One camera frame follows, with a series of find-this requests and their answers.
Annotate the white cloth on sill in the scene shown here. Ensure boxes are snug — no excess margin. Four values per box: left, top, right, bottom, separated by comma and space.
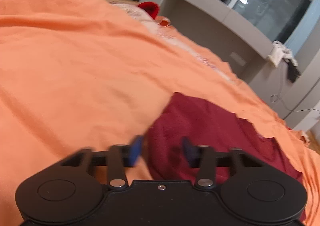
267, 40, 298, 68

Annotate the white wall socket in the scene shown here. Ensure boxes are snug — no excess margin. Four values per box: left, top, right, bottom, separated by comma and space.
230, 52, 247, 67

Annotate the pink patterned cloth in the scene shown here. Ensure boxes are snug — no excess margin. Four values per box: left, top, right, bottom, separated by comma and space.
110, 1, 237, 83

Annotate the orange bed duvet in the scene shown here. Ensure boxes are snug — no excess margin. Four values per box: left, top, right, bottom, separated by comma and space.
1, 0, 319, 225

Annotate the bright red garment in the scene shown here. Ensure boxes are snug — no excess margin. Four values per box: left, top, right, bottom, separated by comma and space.
138, 1, 171, 27

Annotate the dark red sweater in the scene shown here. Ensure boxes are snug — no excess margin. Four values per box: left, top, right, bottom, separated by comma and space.
145, 92, 307, 226

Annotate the grey built-in wardrobe unit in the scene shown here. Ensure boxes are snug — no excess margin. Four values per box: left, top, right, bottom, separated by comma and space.
138, 0, 319, 130

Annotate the right light blue curtain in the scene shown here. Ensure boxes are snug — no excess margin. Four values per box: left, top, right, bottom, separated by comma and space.
284, 0, 320, 56

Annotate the black cable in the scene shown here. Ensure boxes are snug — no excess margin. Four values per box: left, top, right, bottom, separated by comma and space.
270, 58, 320, 119

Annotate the black cloth on sill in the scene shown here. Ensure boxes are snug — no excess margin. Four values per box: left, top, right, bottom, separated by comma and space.
285, 59, 301, 83

